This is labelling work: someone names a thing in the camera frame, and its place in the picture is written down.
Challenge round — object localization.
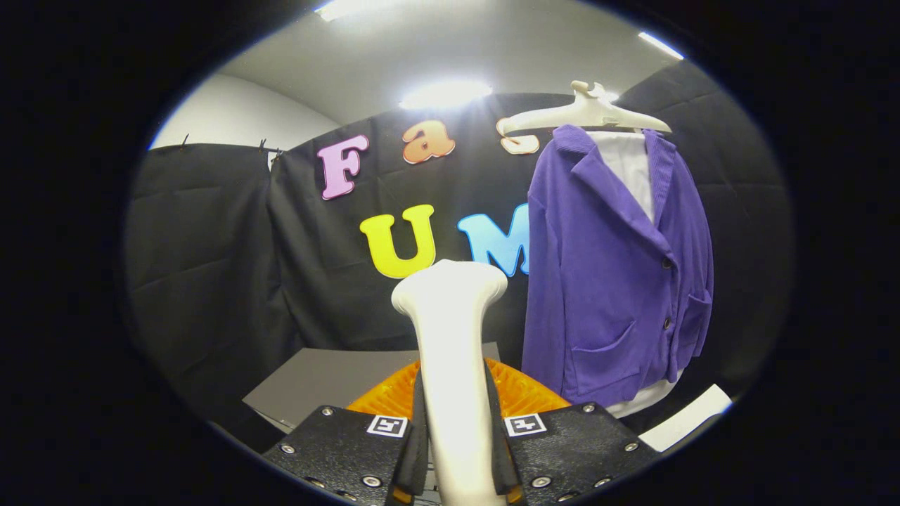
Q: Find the white plastic clothes hanger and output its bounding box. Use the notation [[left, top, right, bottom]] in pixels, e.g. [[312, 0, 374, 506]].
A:
[[496, 80, 672, 138]]

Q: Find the grey cabinet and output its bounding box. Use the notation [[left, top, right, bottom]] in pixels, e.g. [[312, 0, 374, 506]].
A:
[[243, 342, 501, 433]]

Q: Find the purple jacket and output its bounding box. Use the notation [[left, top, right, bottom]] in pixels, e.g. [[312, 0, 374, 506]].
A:
[[522, 124, 714, 407]]

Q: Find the white garment steamer head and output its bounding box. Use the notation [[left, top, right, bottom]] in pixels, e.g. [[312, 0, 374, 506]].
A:
[[391, 259, 508, 506]]

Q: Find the white flat board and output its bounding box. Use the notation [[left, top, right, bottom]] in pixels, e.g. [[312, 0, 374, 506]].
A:
[[638, 384, 733, 453]]

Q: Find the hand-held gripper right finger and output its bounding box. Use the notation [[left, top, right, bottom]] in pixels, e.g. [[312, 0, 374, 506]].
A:
[[484, 358, 662, 506]]

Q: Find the black backdrop cloth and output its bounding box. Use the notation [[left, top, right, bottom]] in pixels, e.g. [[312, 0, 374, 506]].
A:
[[125, 60, 795, 454]]

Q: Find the white shirt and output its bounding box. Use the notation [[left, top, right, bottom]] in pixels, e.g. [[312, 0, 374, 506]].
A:
[[587, 130, 683, 419]]

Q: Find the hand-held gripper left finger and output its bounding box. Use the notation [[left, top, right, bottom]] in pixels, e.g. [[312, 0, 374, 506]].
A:
[[262, 360, 431, 506]]

